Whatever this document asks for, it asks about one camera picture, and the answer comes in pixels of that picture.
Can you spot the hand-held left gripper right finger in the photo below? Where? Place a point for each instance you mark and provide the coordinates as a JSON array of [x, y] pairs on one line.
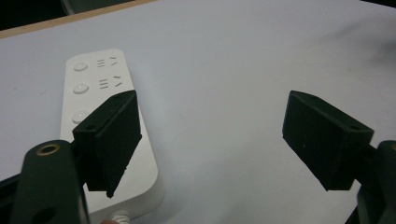
[[323, 140]]

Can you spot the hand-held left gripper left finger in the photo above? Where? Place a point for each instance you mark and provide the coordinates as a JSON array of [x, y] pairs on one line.
[[112, 146]]

